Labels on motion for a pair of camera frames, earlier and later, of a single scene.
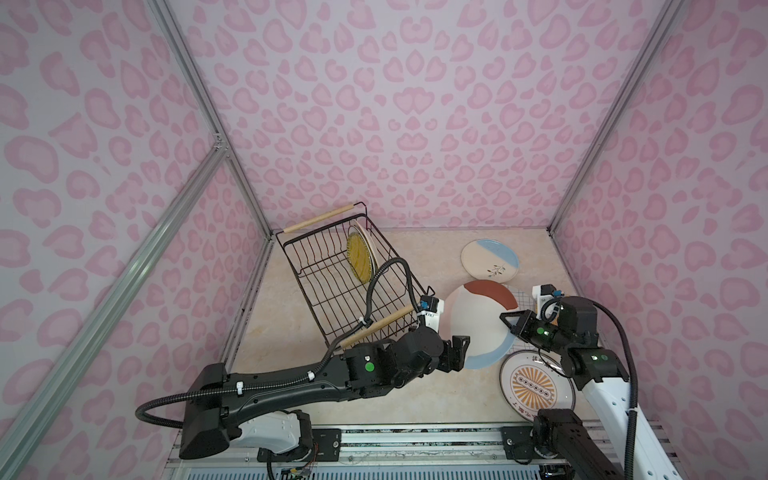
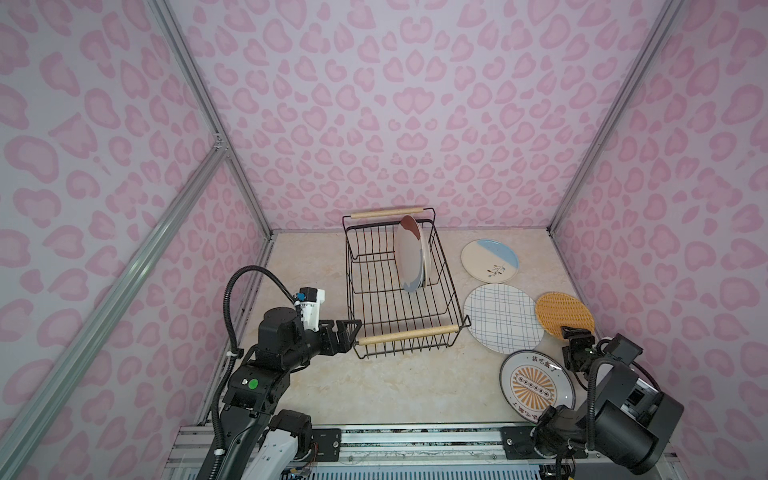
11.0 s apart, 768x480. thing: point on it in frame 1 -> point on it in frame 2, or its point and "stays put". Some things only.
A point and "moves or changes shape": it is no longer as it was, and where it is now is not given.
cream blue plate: x=488 y=260 stays put
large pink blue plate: x=473 y=310 -> x=410 y=254
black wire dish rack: x=356 y=289 moves or changes shape
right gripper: x=524 y=324 -> x=581 y=338
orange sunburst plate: x=533 y=380 stays put
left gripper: x=447 y=360 -> x=343 y=343
